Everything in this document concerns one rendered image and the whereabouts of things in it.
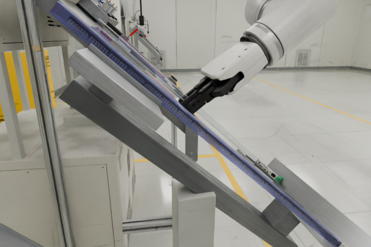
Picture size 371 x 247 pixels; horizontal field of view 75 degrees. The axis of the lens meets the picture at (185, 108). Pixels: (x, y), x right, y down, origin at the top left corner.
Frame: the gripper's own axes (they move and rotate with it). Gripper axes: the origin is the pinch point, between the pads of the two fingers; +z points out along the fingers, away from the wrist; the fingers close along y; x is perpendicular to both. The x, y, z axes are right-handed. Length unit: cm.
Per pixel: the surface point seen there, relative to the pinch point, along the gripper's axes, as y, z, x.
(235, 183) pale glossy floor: -101, 9, 109
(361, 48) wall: -619, -561, 451
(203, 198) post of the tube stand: 13.8, 8.0, 8.1
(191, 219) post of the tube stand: 13.9, 11.6, 9.7
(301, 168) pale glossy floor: -109, -41, 147
